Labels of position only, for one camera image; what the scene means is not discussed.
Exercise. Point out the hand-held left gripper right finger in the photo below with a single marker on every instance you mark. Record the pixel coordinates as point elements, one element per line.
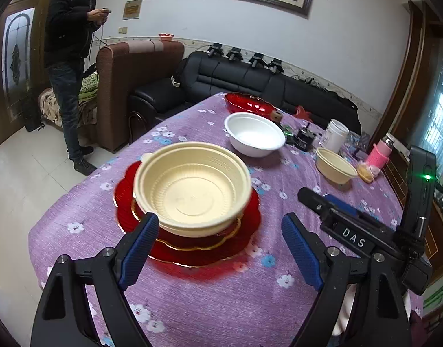
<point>301,253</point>

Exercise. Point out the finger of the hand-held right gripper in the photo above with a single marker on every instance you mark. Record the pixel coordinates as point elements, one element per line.
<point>346,205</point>
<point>351,236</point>

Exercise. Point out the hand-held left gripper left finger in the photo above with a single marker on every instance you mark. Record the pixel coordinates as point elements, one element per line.
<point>138,249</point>

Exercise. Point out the red scalloped gold-rimmed plate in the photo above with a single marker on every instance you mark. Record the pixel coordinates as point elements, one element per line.
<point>192,243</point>

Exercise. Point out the large red ribbed plate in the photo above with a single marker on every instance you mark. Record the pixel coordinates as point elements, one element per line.
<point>248,220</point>

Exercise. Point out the large cream plastic bowl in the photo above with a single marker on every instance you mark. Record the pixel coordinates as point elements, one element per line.
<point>188,191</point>

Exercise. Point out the white foam bowl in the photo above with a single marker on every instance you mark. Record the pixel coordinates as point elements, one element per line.
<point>254,133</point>

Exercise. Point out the bag of yellow snacks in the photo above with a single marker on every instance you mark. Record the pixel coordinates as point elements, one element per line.
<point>366,175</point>

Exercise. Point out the small cream plastic bowl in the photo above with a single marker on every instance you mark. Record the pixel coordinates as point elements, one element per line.
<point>335,168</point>

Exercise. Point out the bottle with pink knitted sleeve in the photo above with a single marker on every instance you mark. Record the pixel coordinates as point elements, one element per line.
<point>378,157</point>

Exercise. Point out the white plastic jar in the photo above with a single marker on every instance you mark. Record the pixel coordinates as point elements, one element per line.
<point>333,135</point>

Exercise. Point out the black round device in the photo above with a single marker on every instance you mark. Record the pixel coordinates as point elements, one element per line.
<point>304,141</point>

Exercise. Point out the window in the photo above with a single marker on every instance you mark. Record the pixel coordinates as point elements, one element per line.
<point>440,126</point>

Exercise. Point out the green packet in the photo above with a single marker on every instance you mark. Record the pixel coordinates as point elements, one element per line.
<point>288,133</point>

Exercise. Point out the dark jar with cork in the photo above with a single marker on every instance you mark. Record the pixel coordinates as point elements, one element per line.
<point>276,117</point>

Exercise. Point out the idle black gripper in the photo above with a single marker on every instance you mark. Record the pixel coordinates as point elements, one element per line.
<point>216,50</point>
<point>234,55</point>
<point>258,60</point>
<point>276,66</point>

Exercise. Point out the brown armchair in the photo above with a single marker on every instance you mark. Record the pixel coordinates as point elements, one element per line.
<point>120,90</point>

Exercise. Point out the black bag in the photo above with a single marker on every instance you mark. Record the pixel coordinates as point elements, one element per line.
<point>33,115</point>

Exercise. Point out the floral patterned blanket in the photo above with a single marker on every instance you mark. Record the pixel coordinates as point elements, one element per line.
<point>87,86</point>

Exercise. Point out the black leather sofa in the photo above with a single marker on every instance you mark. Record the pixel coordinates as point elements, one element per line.
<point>221,79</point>

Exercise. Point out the small red dish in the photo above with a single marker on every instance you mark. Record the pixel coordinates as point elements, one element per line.
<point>166,37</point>

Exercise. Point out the wooden glass panel door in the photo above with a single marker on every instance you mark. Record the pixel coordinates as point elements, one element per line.
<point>15,61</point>

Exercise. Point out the gold wall plaque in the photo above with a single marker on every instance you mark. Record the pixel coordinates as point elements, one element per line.
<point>131,9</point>

